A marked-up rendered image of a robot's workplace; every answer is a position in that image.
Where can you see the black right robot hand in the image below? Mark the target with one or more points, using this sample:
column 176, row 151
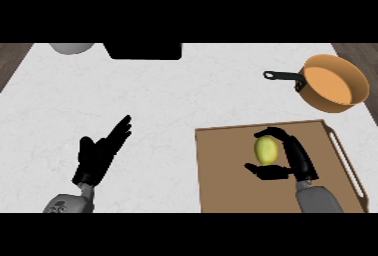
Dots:
column 299, row 156

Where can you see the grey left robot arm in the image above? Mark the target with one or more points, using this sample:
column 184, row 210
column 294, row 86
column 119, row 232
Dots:
column 73, row 201

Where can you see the yellow lemon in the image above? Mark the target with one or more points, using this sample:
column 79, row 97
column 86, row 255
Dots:
column 266, row 150

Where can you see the grey round bowl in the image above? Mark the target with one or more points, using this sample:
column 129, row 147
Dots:
column 71, row 48

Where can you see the black appliance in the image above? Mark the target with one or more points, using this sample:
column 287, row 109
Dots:
column 144, row 51

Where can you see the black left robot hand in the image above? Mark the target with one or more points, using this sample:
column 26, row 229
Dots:
column 98, row 154

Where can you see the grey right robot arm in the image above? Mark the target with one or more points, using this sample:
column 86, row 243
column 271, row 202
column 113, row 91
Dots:
column 317, row 198

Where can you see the brown wooden tray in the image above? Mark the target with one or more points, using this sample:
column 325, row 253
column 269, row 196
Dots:
column 275, row 190

